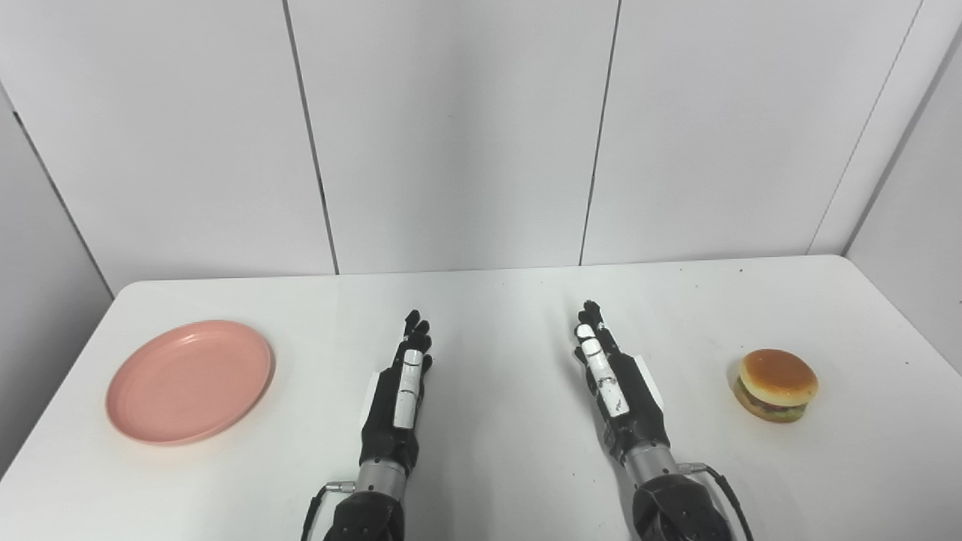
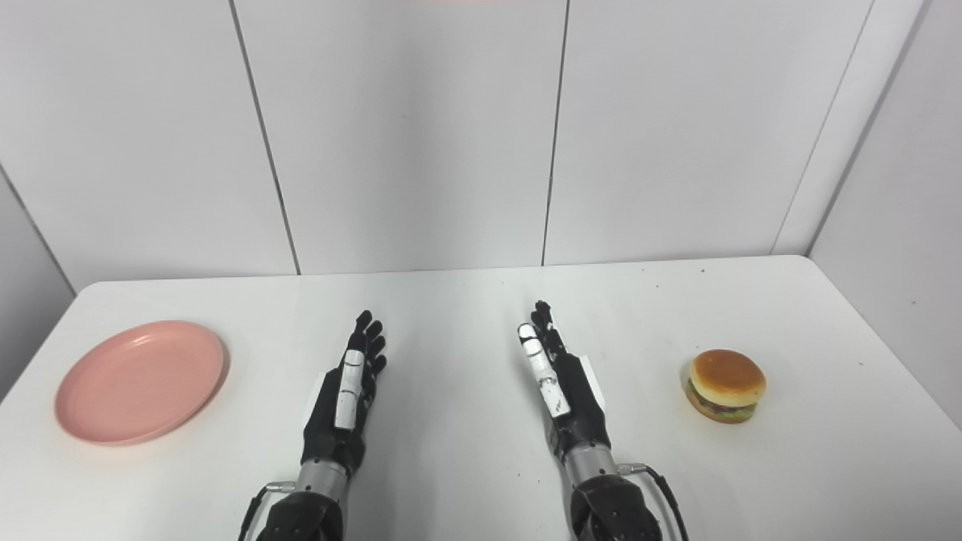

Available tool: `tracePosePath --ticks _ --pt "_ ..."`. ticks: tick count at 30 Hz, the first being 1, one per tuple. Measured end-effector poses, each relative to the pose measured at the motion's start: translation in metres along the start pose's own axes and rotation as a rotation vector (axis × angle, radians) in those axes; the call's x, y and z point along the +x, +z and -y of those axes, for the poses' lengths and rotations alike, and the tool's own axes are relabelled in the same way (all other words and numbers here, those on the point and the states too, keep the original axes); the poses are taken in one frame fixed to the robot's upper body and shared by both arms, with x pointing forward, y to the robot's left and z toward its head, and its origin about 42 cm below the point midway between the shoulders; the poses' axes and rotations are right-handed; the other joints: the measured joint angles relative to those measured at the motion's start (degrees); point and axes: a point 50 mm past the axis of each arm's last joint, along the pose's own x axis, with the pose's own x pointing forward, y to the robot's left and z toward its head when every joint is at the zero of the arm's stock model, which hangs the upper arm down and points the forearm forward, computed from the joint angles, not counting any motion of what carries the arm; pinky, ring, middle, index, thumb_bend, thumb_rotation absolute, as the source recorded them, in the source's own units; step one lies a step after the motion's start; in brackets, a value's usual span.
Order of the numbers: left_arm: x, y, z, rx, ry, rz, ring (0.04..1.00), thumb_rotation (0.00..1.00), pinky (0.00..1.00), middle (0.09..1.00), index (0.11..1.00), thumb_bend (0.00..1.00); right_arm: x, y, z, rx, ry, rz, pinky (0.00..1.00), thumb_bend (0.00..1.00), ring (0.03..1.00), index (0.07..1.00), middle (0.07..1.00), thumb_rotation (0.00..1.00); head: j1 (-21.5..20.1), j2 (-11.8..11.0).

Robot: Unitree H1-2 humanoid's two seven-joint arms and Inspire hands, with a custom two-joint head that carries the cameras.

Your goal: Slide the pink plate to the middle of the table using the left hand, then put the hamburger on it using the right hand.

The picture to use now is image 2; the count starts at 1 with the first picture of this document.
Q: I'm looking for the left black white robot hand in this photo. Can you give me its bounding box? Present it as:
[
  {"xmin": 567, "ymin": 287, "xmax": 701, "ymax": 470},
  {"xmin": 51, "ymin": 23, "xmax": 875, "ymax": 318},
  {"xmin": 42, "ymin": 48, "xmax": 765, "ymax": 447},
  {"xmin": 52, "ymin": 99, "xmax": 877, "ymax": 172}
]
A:
[{"xmin": 301, "ymin": 310, "xmax": 388, "ymax": 477}]

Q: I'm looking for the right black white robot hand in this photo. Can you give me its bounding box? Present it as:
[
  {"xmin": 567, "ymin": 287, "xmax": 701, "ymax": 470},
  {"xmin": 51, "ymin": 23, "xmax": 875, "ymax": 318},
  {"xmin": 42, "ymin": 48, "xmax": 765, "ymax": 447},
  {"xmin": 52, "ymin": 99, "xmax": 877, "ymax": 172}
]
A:
[{"xmin": 517, "ymin": 301, "xmax": 613, "ymax": 464}]

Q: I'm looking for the toy hamburger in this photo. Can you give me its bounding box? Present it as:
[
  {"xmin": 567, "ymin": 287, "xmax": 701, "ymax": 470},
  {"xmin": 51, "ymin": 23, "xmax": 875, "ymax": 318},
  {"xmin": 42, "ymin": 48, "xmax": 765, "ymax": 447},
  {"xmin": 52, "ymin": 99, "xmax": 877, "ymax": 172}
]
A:
[{"xmin": 684, "ymin": 349, "xmax": 767, "ymax": 425}]

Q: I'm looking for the pink round plate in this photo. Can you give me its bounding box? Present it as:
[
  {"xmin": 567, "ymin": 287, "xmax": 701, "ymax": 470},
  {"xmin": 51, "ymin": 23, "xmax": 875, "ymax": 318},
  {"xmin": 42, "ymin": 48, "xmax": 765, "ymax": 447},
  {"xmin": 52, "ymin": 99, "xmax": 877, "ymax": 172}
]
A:
[{"xmin": 54, "ymin": 320, "xmax": 226, "ymax": 446}]

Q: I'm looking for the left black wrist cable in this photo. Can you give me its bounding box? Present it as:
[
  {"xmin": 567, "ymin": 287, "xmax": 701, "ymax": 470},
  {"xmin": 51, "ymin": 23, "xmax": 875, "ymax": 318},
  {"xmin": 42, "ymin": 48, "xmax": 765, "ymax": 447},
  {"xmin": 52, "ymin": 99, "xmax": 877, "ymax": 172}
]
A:
[{"xmin": 237, "ymin": 481, "xmax": 295, "ymax": 541}]

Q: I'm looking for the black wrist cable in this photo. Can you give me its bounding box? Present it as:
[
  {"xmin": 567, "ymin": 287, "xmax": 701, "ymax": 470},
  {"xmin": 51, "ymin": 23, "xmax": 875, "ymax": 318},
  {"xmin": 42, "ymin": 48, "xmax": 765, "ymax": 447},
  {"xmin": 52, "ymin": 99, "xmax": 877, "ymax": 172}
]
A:
[
  {"xmin": 237, "ymin": 481, "xmax": 295, "ymax": 541},
  {"xmin": 618, "ymin": 463, "xmax": 691, "ymax": 541}
]

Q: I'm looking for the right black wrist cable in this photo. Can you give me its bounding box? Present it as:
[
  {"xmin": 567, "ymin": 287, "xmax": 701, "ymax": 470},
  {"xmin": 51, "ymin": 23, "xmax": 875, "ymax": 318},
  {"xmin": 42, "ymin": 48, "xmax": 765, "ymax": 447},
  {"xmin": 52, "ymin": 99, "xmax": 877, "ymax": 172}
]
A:
[{"xmin": 618, "ymin": 463, "xmax": 691, "ymax": 541}]

